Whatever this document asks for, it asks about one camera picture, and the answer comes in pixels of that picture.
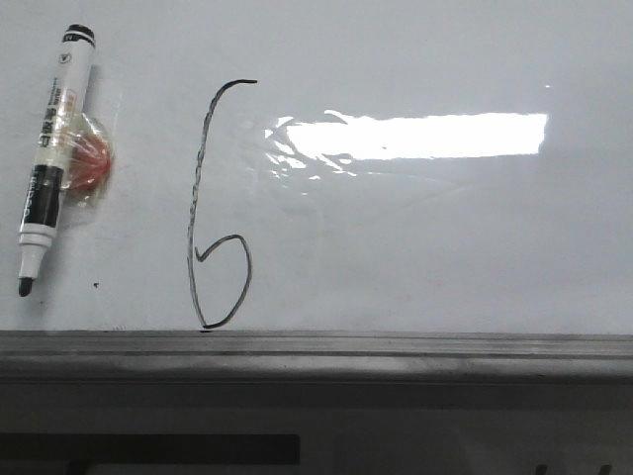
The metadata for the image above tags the red round magnet with tape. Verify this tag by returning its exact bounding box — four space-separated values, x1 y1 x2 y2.
59 113 116 230

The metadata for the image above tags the black and white whiteboard marker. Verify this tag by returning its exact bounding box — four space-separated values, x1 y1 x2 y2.
18 24 96 297

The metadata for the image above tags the white whiteboard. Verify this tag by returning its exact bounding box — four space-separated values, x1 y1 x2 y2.
1 1 632 334

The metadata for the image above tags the grey aluminium whiteboard frame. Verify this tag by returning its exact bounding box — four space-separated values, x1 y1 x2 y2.
1 331 632 384

